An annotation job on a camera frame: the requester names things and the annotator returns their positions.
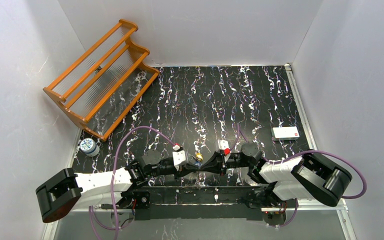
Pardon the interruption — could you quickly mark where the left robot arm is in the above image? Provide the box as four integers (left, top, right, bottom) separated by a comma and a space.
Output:
35, 149, 199, 223

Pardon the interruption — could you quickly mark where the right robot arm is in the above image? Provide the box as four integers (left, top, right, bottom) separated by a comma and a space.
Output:
199, 142, 353, 207

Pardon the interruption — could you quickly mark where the yellow key tag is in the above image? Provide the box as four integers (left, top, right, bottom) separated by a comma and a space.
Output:
195, 153, 203, 162

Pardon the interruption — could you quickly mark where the white box red label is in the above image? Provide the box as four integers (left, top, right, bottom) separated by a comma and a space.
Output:
271, 126, 300, 141

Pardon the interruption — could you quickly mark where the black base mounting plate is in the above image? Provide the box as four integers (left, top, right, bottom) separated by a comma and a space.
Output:
116, 186, 296, 226

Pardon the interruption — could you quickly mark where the small patterned round jar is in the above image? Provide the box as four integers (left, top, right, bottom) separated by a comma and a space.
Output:
79, 138, 100, 157

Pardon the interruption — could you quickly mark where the orange wooden rack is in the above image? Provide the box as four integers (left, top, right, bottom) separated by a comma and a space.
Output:
43, 19, 159, 141

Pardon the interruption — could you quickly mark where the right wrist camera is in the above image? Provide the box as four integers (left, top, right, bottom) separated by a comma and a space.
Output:
215, 140, 231, 161

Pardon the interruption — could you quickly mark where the aluminium frame rail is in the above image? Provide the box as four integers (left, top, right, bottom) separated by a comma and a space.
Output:
41, 187, 357, 240

